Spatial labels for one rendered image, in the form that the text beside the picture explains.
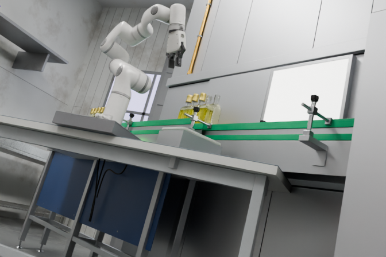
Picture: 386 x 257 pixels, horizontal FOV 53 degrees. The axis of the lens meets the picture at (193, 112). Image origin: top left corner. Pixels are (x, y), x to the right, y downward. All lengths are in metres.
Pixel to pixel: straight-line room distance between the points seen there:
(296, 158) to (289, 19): 0.91
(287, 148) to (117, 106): 0.76
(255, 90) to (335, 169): 0.78
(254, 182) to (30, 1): 4.34
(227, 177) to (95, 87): 4.38
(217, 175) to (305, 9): 1.05
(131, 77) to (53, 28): 3.81
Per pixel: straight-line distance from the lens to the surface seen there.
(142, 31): 2.04
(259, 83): 2.02
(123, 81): 1.80
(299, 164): 1.46
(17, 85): 5.20
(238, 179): 1.43
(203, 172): 1.48
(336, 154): 1.40
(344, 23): 1.93
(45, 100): 5.53
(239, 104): 2.05
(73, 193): 2.71
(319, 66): 1.84
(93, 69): 5.83
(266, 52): 2.14
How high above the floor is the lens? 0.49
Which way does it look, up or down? 16 degrees up
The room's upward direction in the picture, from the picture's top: 15 degrees clockwise
